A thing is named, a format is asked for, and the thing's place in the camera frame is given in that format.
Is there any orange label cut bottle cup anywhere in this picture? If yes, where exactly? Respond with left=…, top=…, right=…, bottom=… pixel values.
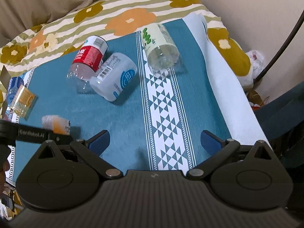
left=41, top=115, right=71, bottom=135

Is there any yellow orange label bottle cup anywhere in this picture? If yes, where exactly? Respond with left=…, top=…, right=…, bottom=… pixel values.
left=10, top=85, right=37, bottom=118

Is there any blue label bottle cup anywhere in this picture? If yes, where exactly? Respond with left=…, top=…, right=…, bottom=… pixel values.
left=5, top=77, right=24, bottom=123

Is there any white frosted bottle cup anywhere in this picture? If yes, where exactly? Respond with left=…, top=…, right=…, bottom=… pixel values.
left=90, top=52, right=138, bottom=102

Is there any red label clear bottle cup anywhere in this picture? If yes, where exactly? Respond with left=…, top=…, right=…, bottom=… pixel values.
left=66, top=36, right=109, bottom=94

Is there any green dot label bottle cup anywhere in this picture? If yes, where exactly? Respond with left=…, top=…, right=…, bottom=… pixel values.
left=140, top=23, right=180, bottom=74

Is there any teal patterned table cloth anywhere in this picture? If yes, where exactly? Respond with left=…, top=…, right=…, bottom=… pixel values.
left=9, top=13, right=266, bottom=172

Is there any white plastic bag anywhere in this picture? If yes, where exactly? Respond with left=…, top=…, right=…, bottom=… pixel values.
left=238, top=50, right=265, bottom=91

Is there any floral striped bed quilt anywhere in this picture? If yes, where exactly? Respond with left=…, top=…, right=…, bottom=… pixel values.
left=1, top=0, right=253, bottom=89

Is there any black cable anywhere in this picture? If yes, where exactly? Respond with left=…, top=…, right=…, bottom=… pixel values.
left=253, top=9, right=304, bottom=83

